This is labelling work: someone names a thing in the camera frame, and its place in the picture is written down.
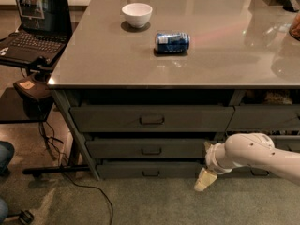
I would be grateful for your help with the black caster wheel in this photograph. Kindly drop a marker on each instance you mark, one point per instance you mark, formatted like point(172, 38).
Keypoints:
point(26, 217)

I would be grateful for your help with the white ceramic bowl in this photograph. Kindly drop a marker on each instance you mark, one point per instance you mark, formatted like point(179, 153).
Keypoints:
point(137, 15)

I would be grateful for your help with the brown object at table edge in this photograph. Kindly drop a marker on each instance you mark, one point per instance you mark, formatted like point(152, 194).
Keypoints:
point(295, 27)

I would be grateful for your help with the black laptop stand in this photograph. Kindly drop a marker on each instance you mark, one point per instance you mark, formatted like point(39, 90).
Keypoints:
point(29, 100)

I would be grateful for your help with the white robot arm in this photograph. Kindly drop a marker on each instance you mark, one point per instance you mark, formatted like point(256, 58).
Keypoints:
point(282, 163)

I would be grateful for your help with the taped gripper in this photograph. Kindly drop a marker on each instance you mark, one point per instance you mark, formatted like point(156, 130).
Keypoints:
point(211, 158)

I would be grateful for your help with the person's leg in jeans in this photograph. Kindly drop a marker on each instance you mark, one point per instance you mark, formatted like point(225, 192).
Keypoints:
point(6, 154)

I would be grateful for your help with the blue soda can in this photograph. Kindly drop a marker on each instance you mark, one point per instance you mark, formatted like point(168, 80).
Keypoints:
point(172, 42)

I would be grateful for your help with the grey cabinet frame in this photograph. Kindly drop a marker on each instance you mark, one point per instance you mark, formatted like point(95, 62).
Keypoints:
point(63, 104)

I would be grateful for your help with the black laptop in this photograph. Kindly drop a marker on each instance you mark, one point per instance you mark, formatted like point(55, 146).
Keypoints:
point(43, 34)

